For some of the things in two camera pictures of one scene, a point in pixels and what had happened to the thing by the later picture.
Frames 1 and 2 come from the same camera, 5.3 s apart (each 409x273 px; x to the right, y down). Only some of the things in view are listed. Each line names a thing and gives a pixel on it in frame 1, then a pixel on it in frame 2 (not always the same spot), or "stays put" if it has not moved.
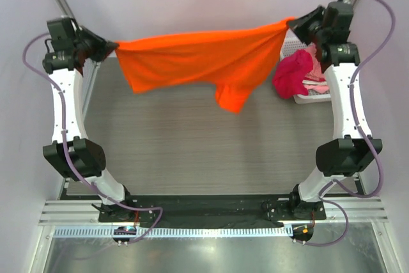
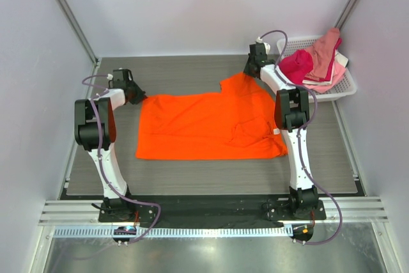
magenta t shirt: [287, 80] stays put
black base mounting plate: [234, 211] stays put
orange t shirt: [233, 58] -> [238, 123]
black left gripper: [94, 45] -> [137, 93]
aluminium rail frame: [82, 212] stays put
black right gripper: [309, 25] -> [250, 69]
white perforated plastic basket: [291, 43] stays put
